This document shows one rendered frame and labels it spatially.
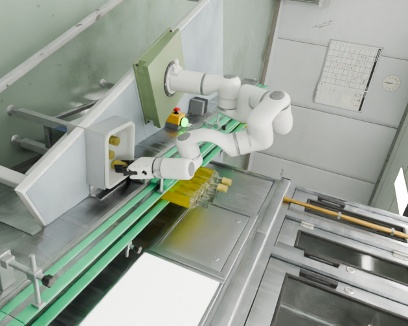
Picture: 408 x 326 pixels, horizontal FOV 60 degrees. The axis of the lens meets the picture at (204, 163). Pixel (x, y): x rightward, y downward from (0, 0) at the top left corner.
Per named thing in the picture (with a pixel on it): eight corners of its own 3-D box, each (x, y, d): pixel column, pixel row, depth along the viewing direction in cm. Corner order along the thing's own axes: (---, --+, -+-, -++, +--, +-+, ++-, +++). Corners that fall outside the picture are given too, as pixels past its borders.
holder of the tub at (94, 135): (87, 196, 132) (104, 202, 130) (84, 128, 120) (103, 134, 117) (114, 177, 146) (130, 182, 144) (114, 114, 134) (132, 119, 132)
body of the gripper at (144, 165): (155, 184, 122) (128, 182, 126) (169, 171, 130) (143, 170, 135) (151, 163, 119) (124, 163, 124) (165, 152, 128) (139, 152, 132)
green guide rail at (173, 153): (150, 166, 144) (168, 172, 142) (151, 164, 144) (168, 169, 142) (259, 85, 292) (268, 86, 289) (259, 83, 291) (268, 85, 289)
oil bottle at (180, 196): (150, 195, 153) (194, 211, 147) (151, 184, 150) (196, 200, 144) (157, 189, 158) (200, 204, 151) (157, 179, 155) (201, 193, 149)
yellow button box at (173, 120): (164, 126, 178) (178, 130, 176) (166, 112, 174) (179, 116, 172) (171, 122, 184) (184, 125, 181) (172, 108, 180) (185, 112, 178)
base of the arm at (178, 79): (162, 66, 145) (197, 72, 140) (175, 53, 153) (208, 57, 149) (167, 98, 156) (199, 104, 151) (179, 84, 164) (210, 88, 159)
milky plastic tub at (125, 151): (87, 184, 129) (107, 191, 127) (85, 128, 119) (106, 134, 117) (115, 166, 144) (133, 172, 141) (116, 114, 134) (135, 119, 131)
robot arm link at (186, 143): (238, 145, 131) (183, 158, 133) (231, 116, 123) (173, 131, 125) (241, 160, 124) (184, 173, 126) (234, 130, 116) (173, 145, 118)
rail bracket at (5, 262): (-19, 286, 93) (48, 321, 86) (-31, 236, 85) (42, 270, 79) (-3, 274, 97) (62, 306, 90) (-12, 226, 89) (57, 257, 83)
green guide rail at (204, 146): (149, 182, 148) (166, 187, 145) (149, 180, 147) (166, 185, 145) (257, 93, 295) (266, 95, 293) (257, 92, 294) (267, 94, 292)
